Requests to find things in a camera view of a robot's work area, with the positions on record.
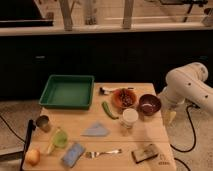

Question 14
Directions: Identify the light blue towel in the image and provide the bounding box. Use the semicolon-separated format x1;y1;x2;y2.
82;122;110;137

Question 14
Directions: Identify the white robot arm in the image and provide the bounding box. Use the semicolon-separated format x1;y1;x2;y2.
158;62;213;125

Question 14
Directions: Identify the dark red bowl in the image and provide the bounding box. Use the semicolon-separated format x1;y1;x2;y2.
138;94;162;116

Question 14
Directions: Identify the black rectangular scrub block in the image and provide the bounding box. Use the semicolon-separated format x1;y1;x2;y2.
131;144;159;164

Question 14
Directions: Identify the orange bowl with food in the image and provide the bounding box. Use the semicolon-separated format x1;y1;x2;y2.
112;88;137;109

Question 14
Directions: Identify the green cucumber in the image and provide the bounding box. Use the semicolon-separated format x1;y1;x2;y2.
102;101;119;120

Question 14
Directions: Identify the silver metal fork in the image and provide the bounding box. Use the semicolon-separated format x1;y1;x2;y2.
85;149;122;158

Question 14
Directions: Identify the blue sponge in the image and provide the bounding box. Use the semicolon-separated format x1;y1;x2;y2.
62;142;85;168

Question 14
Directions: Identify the green plastic tray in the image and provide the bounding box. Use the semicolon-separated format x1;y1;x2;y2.
39;75;94;110

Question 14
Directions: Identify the green plastic cup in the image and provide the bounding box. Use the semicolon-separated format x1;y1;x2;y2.
52;129;68;148

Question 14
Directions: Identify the pale yellow scoop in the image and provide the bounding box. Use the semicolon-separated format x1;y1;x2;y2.
46;143;56;155

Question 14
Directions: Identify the small metal cup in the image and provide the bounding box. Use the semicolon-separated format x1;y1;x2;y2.
36;115;51;132

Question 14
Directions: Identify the yellow onion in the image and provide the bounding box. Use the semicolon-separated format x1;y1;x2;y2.
25;149;40;166

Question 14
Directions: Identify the black power cable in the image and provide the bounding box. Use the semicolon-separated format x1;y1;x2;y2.
169;104;201;171

